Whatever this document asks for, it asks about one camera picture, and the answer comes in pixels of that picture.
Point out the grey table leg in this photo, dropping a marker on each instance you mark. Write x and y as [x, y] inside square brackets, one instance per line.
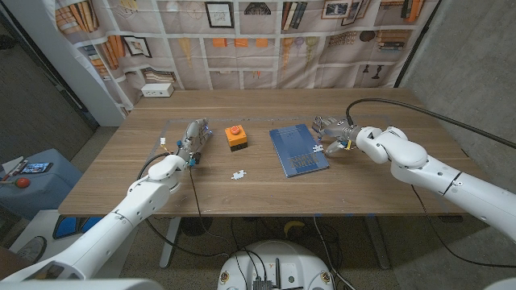
[379, 245]

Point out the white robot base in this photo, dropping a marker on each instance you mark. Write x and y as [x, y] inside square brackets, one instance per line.
[278, 262]

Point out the black backdrop stand pole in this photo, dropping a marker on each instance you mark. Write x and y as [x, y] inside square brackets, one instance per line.
[402, 72]

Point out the yellow curved object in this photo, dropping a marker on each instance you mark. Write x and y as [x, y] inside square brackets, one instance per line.
[293, 225]

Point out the printed bookshelf backdrop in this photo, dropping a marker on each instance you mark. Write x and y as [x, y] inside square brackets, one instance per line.
[242, 60]

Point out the white robot torso edge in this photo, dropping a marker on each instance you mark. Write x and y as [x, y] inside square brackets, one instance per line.
[80, 284]

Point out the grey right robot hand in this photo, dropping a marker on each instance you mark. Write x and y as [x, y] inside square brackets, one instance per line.
[340, 131]

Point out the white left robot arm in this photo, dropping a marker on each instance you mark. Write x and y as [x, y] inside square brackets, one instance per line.
[133, 205]

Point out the white paper sheet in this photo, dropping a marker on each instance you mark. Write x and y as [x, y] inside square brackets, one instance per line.
[11, 164]

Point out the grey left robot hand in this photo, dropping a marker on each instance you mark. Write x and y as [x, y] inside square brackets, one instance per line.
[194, 139]

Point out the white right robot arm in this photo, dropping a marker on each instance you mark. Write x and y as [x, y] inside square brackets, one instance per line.
[423, 165]

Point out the white table leg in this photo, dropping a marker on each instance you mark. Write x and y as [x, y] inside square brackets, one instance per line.
[168, 245]

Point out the red ball knob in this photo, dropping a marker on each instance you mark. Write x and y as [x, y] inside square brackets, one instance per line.
[22, 183]

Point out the orange emergency button box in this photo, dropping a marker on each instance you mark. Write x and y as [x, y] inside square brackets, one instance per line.
[235, 139]

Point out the white power strip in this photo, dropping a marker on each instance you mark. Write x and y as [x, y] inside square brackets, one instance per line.
[157, 90]

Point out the black round fan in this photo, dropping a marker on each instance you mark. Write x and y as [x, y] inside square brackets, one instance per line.
[196, 226]

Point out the blue notebook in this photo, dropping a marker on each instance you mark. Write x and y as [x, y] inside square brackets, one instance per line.
[296, 151]

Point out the smartphone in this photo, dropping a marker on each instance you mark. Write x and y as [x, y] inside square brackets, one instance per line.
[36, 168]

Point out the white platform with blue pads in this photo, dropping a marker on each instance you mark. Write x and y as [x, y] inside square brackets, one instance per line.
[66, 227]

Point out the white puzzle piece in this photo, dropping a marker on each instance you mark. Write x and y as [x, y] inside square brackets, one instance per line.
[238, 175]
[318, 148]

